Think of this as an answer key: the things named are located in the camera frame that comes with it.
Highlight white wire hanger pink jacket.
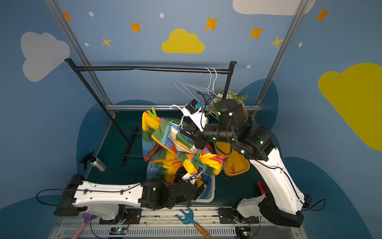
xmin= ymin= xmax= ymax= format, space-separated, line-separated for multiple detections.
xmin=177 ymin=67 xmax=219 ymax=115

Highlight green clothespin rainbow jacket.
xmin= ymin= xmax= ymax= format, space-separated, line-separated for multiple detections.
xmin=148 ymin=107 xmax=157 ymax=120

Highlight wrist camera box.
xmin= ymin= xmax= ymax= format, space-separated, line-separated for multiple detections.
xmin=182 ymin=167 xmax=204 ymax=184
xmin=182 ymin=99 xmax=208 ymax=131

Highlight white hanger rainbow jacket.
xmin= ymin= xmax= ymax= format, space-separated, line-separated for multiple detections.
xmin=170 ymin=104 xmax=185 ymax=129

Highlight rainbow striped jacket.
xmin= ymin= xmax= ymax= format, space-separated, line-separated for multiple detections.
xmin=142 ymin=111 xmax=224 ymax=182

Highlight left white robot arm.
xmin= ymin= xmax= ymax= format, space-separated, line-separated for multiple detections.
xmin=54 ymin=173 xmax=208 ymax=221

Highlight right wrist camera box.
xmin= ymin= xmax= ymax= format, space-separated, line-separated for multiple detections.
xmin=182 ymin=99 xmax=208 ymax=131

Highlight yellow plastic tray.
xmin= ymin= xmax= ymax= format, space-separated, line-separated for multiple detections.
xmin=215 ymin=142 xmax=250 ymax=177

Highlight white plastic laundry basket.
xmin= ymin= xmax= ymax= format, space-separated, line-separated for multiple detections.
xmin=195 ymin=174 xmax=216 ymax=203

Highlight pink clothespin rainbow jacket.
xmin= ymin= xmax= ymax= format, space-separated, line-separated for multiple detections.
xmin=211 ymin=155 xmax=225 ymax=164

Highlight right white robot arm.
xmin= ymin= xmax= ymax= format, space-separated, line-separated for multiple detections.
xmin=181 ymin=99 xmax=312 ymax=228

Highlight blue garden fork tool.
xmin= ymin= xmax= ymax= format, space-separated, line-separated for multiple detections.
xmin=175 ymin=204 xmax=210 ymax=239

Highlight black clothes rack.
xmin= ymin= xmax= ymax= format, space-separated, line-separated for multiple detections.
xmin=65 ymin=58 xmax=238 ymax=166

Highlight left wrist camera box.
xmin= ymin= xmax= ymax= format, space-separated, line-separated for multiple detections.
xmin=182 ymin=167 xmax=204 ymax=184

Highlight beige faceted flower pot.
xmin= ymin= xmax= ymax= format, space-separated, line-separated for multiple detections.
xmin=243 ymin=108 xmax=249 ymax=120

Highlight purple silicone spatula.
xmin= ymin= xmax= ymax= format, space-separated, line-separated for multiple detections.
xmin=71 ymin=213 xmax=95 ymax=239

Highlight artificial white flowers plant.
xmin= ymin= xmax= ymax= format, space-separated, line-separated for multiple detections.
xmin=209 ymin=88 xmax=249 ymax=109

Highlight red clothespin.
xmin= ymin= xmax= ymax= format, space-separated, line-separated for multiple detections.
xmin=226 ymin=164 xmax=236 ymax=174

